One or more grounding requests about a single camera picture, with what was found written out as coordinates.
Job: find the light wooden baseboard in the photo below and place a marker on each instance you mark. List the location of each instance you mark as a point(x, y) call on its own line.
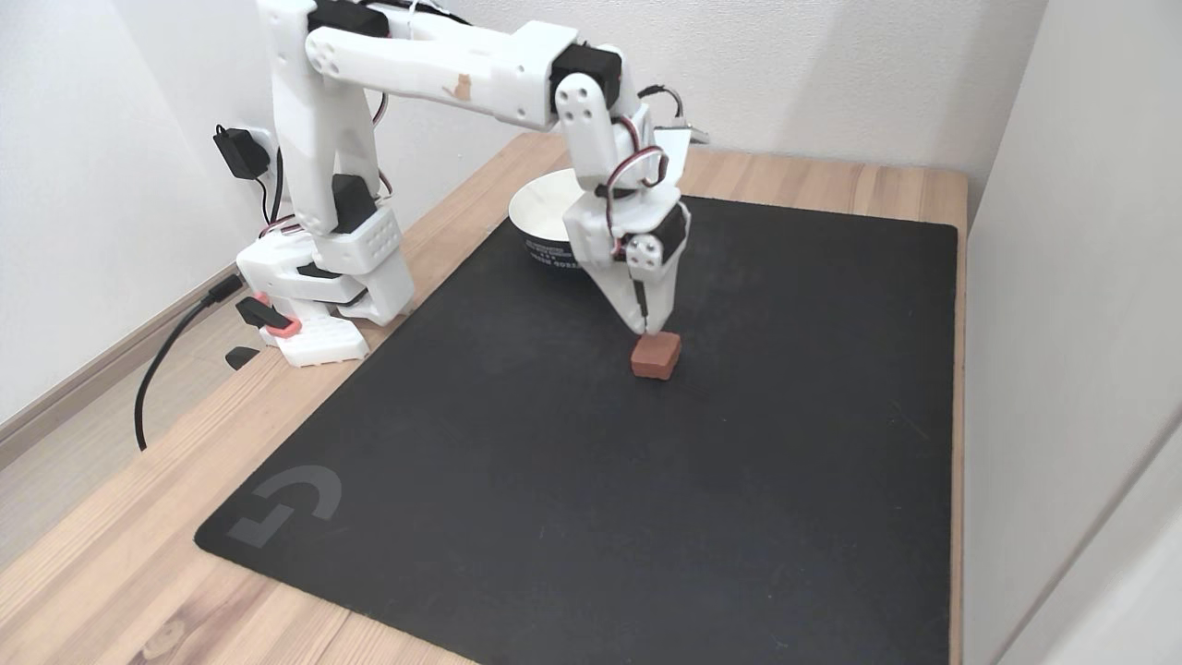
point(74, 388)

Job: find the black and red table clamp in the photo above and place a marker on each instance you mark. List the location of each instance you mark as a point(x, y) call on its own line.
point(268, 316)

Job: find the white bowl with navy band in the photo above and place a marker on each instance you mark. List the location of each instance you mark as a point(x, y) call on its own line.
point(540, 212)

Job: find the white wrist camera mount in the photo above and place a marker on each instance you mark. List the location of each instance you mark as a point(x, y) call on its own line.
point(674, 152)

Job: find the black desk mat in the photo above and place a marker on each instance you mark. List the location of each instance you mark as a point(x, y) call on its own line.
point(554, 480)

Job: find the black power adapter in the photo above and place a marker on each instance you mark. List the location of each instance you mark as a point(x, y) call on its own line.
point(240, 152)

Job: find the small red brick toy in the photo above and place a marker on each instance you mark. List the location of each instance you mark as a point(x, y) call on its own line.
point(656, 358)

